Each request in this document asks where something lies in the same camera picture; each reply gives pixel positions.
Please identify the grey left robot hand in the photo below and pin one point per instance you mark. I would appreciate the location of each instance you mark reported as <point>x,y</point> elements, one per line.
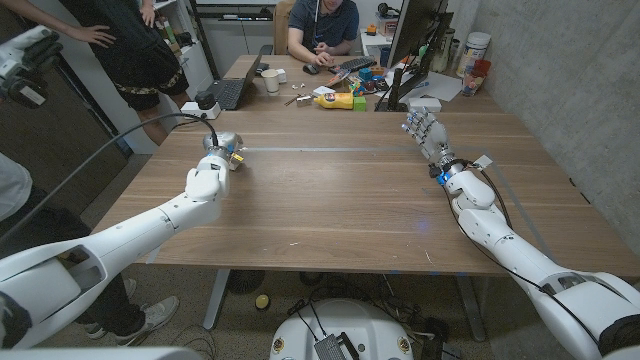
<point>222,142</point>

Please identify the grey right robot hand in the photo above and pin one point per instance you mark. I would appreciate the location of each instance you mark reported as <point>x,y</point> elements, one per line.
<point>435,137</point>

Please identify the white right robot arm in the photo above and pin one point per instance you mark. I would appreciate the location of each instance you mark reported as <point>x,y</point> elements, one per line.
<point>492,230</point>

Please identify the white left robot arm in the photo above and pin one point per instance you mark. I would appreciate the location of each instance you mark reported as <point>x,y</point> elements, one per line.
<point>200,200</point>

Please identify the green cube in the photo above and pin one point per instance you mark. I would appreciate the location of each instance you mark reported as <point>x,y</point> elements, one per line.
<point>359,104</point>

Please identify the blue cube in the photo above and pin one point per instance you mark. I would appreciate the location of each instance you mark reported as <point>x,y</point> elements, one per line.
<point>365,74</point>

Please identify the flat white box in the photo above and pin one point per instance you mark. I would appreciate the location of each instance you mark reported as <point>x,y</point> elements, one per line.
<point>424,103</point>

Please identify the black power adapter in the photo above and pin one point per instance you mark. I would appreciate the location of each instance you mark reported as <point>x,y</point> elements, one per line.
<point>205,100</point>

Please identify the white power strip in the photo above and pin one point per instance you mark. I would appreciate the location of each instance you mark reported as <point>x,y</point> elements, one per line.
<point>189,111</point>

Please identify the black laptop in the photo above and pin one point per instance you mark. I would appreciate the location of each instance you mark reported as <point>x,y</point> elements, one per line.
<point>230,92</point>

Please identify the white paper sheet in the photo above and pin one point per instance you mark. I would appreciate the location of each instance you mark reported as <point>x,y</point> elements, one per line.
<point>442,86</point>

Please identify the white right wrist tag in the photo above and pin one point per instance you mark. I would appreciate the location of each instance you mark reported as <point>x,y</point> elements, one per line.
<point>483,162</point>

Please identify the white paper cup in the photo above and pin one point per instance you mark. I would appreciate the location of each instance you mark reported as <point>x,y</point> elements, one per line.
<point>270,80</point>

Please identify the white shelf unit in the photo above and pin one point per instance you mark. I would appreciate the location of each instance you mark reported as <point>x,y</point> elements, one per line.
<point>196,65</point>

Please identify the white labelled canister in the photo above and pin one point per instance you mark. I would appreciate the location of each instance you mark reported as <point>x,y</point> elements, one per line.
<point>474,50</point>

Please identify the yellow mustard bottle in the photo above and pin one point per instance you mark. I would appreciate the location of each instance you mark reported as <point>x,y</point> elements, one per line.
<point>335,100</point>

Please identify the black keyboard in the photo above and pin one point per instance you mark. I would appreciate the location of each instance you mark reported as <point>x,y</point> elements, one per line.
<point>355,64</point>

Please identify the black computer monitor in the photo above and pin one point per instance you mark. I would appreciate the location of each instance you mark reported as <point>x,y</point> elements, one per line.
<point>415,25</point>

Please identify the black computer mouse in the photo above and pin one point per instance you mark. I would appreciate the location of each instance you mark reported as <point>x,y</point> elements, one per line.
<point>310,69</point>

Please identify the wooden chair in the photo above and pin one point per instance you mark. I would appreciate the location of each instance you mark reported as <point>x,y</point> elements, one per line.
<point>281,25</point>

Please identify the standing person in black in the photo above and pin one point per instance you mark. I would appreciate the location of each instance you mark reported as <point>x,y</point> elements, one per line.
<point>130,45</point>

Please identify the black headphones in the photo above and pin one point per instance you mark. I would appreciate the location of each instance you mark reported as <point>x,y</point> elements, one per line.
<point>386,9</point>

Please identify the black round fan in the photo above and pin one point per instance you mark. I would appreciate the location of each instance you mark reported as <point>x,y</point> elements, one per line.
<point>246,281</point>

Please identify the seated person in blue shirt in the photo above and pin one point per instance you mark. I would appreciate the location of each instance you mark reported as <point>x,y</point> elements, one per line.
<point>325,25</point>

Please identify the grey table leg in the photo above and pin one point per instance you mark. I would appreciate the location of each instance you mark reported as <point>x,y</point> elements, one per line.
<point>216,300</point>
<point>471,310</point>

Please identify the yellow ball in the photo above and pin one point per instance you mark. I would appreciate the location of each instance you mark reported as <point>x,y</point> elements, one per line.
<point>262,302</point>

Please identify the person in white shirt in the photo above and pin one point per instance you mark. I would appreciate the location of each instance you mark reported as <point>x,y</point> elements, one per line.
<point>60,225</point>

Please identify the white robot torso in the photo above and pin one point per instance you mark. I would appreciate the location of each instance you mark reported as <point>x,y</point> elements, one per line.
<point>370,325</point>

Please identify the black electronics box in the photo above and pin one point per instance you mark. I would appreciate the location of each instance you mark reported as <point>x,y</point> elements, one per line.
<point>330,349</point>

